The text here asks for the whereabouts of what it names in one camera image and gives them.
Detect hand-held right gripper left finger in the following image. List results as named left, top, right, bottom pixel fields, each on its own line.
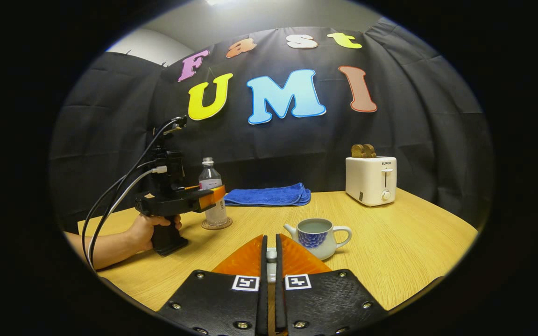
left=157, top=234, right=269, bottom=336

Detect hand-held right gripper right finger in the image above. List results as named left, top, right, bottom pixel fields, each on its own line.
left=275, top=233, right=389, bottom=336

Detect clear plastic water bottle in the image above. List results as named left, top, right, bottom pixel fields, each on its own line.
left=198, top=157, right=228, bottom=227

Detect round brown coaster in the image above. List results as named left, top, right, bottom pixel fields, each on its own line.
left=201, top=217, right=233, bottom=231

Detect white blue-flower teacup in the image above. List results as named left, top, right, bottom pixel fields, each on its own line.
left=283, top=218, right=353, bottom=260

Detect folded blue towel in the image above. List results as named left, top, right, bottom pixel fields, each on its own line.
left=224, top=182, right=311, bottom=207

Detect white toaster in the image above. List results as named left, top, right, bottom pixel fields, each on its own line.
left=345, top=156, right=397, bottom=207

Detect brown toast slices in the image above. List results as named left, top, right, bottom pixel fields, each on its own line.
left=351, top=144, right=377, bottom=158

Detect black cable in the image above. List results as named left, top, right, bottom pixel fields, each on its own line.
left=81, top=118, right=187, bottom=269

